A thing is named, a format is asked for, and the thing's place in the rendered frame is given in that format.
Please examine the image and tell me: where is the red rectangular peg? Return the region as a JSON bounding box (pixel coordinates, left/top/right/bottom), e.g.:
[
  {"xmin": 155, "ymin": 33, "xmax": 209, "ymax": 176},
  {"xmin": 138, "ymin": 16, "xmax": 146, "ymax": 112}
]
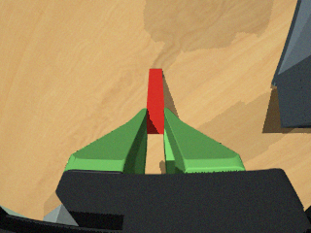
[{"xmin": 147, "ymin": 69, "xmax": 164, "ymax": 134}]

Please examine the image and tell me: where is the dark grey panel with slot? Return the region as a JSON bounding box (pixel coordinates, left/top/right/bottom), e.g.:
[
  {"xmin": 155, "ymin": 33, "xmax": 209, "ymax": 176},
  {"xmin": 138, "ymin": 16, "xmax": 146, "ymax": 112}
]
[{"xmin": 271, "ymin": 0, "xmax": 311, "ymax": 128}]

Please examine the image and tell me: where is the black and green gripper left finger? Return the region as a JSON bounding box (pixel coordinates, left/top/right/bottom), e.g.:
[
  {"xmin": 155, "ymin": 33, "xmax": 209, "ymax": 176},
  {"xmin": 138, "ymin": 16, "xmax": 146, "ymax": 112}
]
[{"xmin": 63, "ymin": 108, "xmax": 148, "ymax": 174}]

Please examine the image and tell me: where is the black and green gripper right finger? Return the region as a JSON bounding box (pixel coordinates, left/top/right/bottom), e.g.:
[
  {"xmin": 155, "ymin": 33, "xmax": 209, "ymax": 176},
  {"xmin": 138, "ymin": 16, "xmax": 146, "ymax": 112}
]
[{"xmin": 163, "ymin": 108, "xmax": 246, "ymax": 174}]

